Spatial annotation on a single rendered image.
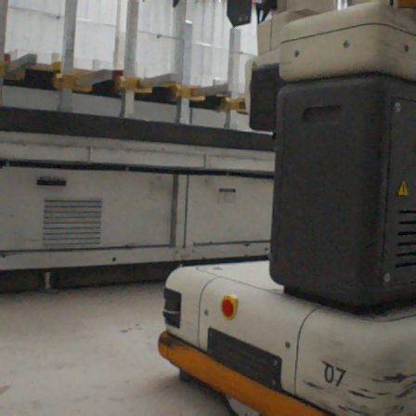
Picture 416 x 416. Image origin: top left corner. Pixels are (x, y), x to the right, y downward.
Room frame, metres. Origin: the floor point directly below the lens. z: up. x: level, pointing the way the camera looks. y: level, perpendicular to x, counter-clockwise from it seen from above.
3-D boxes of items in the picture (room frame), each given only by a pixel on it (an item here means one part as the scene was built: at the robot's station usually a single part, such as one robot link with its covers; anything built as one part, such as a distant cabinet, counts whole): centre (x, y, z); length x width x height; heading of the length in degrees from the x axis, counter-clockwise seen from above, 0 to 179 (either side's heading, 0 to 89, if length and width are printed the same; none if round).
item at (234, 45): (2.36, -0.09, 0.91); 0.04 x 0.04 x 0.48; 35
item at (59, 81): (1.94, 0.50, 0.81); 0.14 x 0.06 x 0.05; 125
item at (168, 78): (2.05, 0.25, 0.83); 0.43 x 0.03 x 0.04; 35
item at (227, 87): (2.20, 0.05, 0.83); 0.43 x 0.03 x 0.04; 35
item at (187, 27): (2.21, 0.11, 0.88); 0.04 x 0.04 x 0.48; 35
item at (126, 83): (2.08, 0.30, 0.83); 0.14 x 0.06 x 0.05; 125
